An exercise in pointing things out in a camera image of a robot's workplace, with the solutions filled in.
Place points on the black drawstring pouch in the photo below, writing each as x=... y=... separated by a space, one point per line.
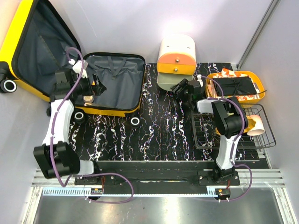
x=235 y=86

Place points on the pink white cup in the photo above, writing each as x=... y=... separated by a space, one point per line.
x=255 y=127

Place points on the yellow Pikachu suitcase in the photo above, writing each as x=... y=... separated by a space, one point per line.
x=38 y=43

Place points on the floral orange pouch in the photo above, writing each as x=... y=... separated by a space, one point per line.
x=210 y=87

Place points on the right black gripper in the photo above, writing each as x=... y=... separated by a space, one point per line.
x=183 y=84

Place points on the black wire rack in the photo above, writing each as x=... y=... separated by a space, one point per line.
x=264 y=137

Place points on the yellow ceramic dish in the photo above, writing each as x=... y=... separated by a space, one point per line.
x=231 y=125

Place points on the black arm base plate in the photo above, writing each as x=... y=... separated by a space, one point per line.
x=163 y=175

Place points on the orange strap wristwatch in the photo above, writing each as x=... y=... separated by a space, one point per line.
x=90 y=97

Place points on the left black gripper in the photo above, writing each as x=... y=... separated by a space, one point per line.
x=97 y=89

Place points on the white pink drawer cabinet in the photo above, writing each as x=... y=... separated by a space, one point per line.
x=176 y=60

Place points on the aluminium frame rail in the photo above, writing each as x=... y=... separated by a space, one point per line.
x=244 y=179

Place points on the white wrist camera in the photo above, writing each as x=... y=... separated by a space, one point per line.
x=200 y=80
x=77 y=66

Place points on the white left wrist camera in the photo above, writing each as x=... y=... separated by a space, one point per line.
x=77 y=66

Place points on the black marble pattern mat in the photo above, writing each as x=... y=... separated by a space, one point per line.
x=165 y=133

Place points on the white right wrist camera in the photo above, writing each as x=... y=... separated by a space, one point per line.
x=200 y=80

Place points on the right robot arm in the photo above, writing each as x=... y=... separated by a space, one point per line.
x=222 y=107

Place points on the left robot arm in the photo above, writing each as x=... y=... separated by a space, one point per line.
x=55 y=156

